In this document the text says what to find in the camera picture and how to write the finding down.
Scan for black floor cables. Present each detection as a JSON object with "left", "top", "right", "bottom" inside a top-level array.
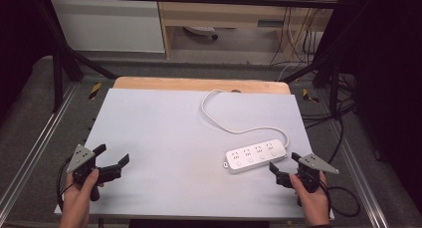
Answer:
[{"left": 300, "top": 73, "right": 359, "bottom": 164}]

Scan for person's right hand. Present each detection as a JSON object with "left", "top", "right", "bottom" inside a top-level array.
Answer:
[{"left": 289, "top": 172, "right": 331, "bottom": 227}]

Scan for hanging cable bundle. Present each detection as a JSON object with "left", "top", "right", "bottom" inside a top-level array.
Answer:
[{"left": 269, "top": 0, "right": 327, "bottom": 67}]

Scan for person's left hand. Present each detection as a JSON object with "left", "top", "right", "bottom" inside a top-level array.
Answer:
[{"left": 59, "top": 168, "right": 105, "bottom": 228}]

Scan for white power strip cable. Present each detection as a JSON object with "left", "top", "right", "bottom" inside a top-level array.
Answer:
[{"left": 200, "top": 89, "right": 290, "bottom": 149}]

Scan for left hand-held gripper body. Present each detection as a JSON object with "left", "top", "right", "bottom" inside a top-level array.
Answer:
[{"left": 66, "top": 143, "right": 122, "bottom": 202}]

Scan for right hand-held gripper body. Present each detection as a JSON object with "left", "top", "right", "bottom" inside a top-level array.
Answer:
[{"left": 276, "top": 153, "right": 340, "bottom": 208}]

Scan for grey floor power strip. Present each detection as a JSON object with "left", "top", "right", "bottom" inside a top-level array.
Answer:
[{"left": 183, "top": 25, "right": 220, "bottom": 41}]

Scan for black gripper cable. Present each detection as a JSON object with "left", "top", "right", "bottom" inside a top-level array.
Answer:
[
  {"left": 56, "top": 157, "right": 76, "bottom": 212},
  {"left": 318, "top": 179, "right": 361, "bottom": 218}
]

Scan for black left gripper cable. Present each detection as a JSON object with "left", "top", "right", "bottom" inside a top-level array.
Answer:
[{"left": 56, "top": 157, "right": 76, "bottom": 212}]

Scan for aluminium rail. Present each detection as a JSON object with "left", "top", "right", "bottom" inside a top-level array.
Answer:
[
  {"left": 0, "top": 83, "right": 82, "bottom": 217},
  {"left": 326, "top": 119, "right": 390, "bottom": 228}
]

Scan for black metal stand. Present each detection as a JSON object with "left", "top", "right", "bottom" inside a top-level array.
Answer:
[
  {"left": 35, "top": 0, "right": 117, "bottom": 114},
  {"left": 282, "top": 0, "right": 379, "bottom": 120}
]

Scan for white cabinet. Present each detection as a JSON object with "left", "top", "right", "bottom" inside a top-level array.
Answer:
[{"left": 50, "top": 0, "right": 166, "bottom": 54}]

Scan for wooden table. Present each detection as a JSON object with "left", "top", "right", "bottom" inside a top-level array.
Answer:
[{"left": 112, "top": 76, "right": 292, "bottom": 96}]

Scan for white power strip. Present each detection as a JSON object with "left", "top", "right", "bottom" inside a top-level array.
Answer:
[{"left": 223, "top": 138, "right": 289, "bottom": 174}]

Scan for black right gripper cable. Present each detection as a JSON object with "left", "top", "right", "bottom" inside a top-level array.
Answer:
[{"left": 318, "top": 179, "right": 361, "bottom": 218}]

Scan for wooden desk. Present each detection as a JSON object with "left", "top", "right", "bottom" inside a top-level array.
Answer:
[{"left": 155, "top": 0, "right": 342, "bottom": 61}]

